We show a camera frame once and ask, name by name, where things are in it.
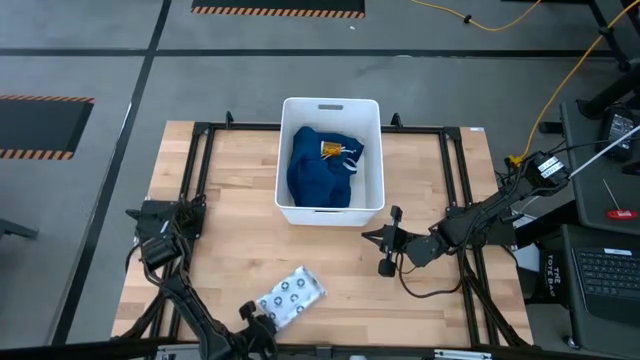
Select black floor stand foot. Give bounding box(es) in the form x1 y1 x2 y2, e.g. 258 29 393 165
0 217 40 241

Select black hazard striped floor mat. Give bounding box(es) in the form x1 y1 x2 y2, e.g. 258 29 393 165
0 94 96 162
190 0 367 20

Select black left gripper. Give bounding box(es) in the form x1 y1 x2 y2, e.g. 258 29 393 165
231 300 280 360

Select red oval sticker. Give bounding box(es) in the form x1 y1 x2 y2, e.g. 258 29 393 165
606 208 640 222

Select grey side desk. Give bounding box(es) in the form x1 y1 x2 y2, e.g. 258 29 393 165
558 98 640 237

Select amber pill bottle white cap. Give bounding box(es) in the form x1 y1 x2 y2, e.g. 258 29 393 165
320 140 345 161

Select white Vakly printed pouch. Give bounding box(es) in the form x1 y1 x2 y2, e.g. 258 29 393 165
255 264 328 331

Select white thin rod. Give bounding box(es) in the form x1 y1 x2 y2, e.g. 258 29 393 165
569 123 640 180

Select black power adapter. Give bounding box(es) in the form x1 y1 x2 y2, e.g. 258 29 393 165
601 105 637 162

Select black metal table frame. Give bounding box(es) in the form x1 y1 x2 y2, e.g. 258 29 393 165
112 110 534 351

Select dark blue drawstring garment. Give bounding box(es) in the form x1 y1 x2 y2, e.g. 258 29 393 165
285 125 366 209

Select white perforated plastic basket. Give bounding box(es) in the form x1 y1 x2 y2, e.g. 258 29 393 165
273 96 387 228

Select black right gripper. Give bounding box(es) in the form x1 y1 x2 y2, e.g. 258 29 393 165
360 205 444 278

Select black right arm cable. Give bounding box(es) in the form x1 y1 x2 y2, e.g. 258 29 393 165
396 251 465 300

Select black stand legs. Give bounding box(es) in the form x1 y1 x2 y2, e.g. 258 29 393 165
574 0 640 120

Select black tote bag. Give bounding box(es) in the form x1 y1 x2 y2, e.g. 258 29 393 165
536 248 570 305

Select yellow extension cable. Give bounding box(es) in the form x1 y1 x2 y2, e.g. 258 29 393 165
409 0 543 33
504 0 640 170

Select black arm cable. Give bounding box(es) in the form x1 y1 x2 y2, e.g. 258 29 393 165
396 251 465 300
123 238 169 289

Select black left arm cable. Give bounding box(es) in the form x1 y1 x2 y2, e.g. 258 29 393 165
123 238 169 289

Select dark grey laptop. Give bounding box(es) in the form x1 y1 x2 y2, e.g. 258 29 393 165
560 223 640 352

